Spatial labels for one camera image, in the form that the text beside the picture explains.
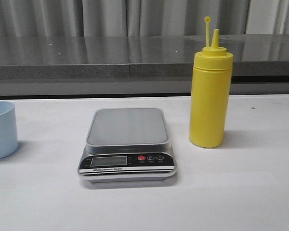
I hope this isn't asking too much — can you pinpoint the yellow squeeze bottle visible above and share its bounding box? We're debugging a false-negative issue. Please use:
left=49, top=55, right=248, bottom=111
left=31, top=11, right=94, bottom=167
left=189, top=16, right=234, bottom=148

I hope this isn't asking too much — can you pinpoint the light blue plastic cup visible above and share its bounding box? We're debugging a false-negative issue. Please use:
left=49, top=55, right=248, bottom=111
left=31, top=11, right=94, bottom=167
left=0, top=101, right=18, bottom=158

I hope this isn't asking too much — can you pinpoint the digital kitchen scale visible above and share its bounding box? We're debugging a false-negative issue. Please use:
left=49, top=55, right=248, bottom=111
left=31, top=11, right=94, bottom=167
left=78, top=108, right=177, bottom=183

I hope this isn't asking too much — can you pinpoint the grey stone counter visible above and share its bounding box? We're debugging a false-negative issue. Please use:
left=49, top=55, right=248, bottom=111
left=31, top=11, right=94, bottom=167
left=0, top=34, right=289, bottom=99

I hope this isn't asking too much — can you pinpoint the grey curtain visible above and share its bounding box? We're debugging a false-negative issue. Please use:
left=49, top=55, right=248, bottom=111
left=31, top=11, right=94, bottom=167
left=0, top=0, right=289, bottom=37

